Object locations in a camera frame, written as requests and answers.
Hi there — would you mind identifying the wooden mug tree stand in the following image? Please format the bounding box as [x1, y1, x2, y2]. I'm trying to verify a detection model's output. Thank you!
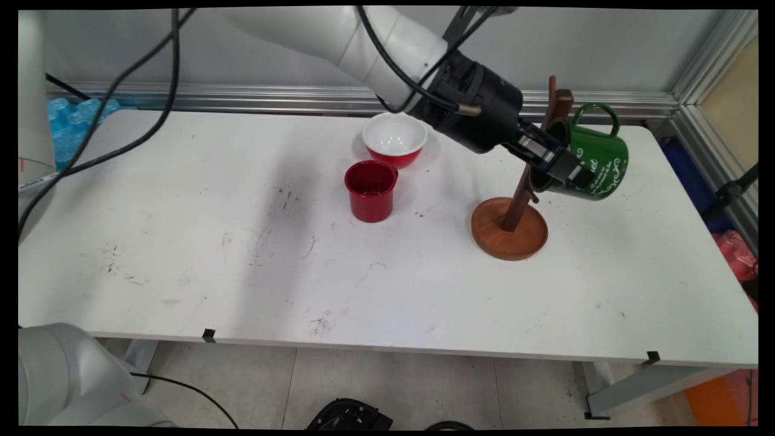
[471, 76, 575, 262]

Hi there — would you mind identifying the aluminium frame rail horizontal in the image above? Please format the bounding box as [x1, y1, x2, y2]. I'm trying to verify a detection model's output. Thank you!
[47, 81, 680, 120]

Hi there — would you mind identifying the black looping cable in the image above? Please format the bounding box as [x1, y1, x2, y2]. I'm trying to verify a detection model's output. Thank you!
[18, 7, 199, 240]

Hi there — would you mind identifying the red cup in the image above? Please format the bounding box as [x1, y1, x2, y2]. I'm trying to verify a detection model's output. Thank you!
[345, 160, 399, 224]

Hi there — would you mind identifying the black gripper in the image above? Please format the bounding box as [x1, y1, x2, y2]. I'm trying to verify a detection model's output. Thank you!
[421, 50, 598, 190]

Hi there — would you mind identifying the blue box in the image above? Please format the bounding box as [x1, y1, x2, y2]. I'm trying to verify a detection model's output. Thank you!
[660, 136, 737, 234]

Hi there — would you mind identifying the grey table leg with foot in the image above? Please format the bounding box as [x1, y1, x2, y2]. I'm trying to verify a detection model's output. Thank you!
[581, 361, 744, 420]

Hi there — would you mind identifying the thin black wall cable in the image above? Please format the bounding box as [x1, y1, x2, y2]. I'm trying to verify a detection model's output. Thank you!
[45, 73, 93, 102]

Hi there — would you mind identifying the blue plastic bag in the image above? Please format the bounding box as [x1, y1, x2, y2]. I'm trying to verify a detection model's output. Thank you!
[47, 97, 123, 174]

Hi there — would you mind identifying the red bowl white inside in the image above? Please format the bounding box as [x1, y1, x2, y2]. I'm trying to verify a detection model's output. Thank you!
[362, 112, 429, 170]

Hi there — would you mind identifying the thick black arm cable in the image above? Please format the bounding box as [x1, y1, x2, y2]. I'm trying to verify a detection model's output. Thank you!
[18, 7, 182, 193]

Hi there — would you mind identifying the black device on floor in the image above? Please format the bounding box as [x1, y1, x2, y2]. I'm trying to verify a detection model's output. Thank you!
[305, 397, 395, 431]

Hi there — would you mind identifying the green enamel mug white print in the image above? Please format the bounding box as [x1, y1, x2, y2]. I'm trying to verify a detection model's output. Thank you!
[529, 102, 630, 202]

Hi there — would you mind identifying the aluminium frame corner post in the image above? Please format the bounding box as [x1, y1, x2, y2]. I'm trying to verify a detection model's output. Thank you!
[671, 9, 759, 258]

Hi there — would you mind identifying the orange box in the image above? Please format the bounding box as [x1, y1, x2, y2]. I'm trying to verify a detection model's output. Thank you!
[684, 369, 759, 428]

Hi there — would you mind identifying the black floor cable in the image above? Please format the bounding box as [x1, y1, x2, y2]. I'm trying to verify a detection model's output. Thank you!
[130, 372, 240, 428]

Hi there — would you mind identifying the red plastic bag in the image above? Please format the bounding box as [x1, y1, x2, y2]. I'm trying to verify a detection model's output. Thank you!
[711, 230, 759, 313]

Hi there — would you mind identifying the black clamp bracket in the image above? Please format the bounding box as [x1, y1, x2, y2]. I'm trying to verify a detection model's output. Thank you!
[701, 163, 759, 223]

